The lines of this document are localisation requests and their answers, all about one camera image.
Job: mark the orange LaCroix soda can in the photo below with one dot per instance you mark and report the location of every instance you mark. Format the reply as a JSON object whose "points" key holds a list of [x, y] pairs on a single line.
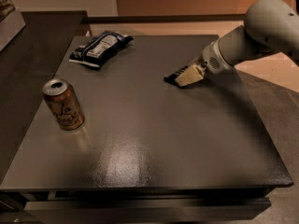
{"points": [[62, 101]]}

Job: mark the grey box at left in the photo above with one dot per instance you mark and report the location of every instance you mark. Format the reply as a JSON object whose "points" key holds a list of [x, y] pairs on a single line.
{"points": [[11, 22]]}

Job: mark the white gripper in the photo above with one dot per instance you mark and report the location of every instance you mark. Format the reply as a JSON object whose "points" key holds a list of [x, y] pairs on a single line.
{"points": [[210, 60]]}

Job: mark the black rxbar chocolate bar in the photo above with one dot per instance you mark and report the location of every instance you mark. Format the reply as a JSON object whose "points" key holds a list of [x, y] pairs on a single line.
{"points": [[172, 79]]}

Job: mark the grey drawer front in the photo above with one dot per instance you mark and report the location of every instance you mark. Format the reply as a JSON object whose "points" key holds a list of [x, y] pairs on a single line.
{"points": [[168, 210]]}

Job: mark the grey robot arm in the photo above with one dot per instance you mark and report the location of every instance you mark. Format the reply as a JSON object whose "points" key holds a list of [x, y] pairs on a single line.
{"points": [[270, 26]]}

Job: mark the dark blue chip bag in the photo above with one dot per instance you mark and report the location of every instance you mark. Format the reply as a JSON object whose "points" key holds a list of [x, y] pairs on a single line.
{"points": [[99, 49]]}

